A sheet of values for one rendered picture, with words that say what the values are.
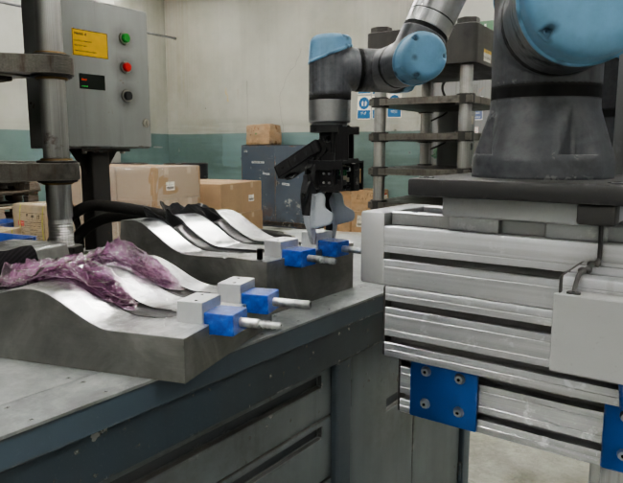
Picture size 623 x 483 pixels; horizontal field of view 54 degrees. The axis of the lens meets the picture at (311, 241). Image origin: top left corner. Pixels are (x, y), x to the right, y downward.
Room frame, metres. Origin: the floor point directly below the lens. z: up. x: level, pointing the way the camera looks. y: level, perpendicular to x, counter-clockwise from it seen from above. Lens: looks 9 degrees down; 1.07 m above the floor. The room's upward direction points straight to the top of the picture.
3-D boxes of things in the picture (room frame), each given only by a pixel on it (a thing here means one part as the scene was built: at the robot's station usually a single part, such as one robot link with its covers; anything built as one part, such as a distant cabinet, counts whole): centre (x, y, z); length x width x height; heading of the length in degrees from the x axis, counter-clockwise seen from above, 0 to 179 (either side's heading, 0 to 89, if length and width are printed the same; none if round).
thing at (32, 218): (6.01, 2.58, 0.34); 0.63 x 0.45 x 0.40; 58
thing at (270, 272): (1.22, 0.20, 0.87); 0.50 x 0.26 x 0.14; 54
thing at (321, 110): (1.11, -0.03, 1.13); 0.08 x 0.08 x 0.05
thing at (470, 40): (5.68, -1.25, 1.03); 1.54 x 0.94 x 2.06; 148
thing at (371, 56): (1.12, -0.13, 1.21); 0.11 x 0.11 x 0.08; 14
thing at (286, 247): (1.01, 0.01, 0.89); 0.13 x 0.05 x 0.05; 54
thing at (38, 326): (0.88, 0.34, 0.86); 0.50 x 0.26 x 0.11; 71
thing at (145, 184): (5.33, 1.62, 0.47); 1.22 x 0.80 x 0.94; 62
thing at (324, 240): (1.10, -0.05, 0.89); 0.13 x 0.05 x 0.05; 54
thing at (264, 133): (8.67, 0.66, 1.26); 0.42 x 0.33 x 0.29; 58
